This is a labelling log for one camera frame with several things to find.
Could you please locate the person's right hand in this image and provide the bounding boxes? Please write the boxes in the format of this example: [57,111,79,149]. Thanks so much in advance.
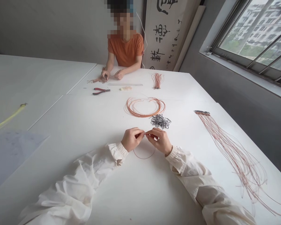
[145,127,173,156]

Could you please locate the person's left hand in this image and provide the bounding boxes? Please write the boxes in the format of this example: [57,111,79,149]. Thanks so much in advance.
[121,127,145,153]

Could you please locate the orange cord with hook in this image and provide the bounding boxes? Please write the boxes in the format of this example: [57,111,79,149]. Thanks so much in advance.
[133,132,156,159]

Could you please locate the pile of black fish hooks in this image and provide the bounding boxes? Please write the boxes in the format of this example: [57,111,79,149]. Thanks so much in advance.
[150,114,172,130]

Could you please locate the clear plastic ruler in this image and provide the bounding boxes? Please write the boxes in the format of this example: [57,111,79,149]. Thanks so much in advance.
[107,83,144,87]

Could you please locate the calligraphy scroll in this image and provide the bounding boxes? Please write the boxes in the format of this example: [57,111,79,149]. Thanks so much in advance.
[143,0,201,71]

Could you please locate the clear plastic sheet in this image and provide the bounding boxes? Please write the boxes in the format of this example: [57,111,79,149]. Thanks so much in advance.
[0,130,51,164]

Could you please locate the window with metal bars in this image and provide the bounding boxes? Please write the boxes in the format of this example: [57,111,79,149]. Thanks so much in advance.
[199,0,281,102]

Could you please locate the coil of orange cord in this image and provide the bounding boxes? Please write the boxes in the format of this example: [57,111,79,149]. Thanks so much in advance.
[127,97,166,118]

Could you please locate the red handled pliers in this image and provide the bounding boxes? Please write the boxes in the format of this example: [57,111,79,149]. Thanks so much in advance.
[92,87,111,96]

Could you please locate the bundle of short tied cords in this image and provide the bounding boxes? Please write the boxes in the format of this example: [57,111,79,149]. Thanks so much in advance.
[150,72,162,90]

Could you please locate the pile of hooked orange cords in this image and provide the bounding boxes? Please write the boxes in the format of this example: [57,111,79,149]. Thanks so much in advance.
[87,67,108,85]

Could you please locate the bundle of long tied cords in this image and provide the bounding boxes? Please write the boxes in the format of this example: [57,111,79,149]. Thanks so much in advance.
[194,110,281,220]

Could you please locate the white cable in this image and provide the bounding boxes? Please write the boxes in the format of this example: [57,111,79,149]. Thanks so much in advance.
[136,11,147,69]

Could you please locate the yellow cord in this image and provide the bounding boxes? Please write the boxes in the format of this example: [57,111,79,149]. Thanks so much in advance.
[0,102,28,132]

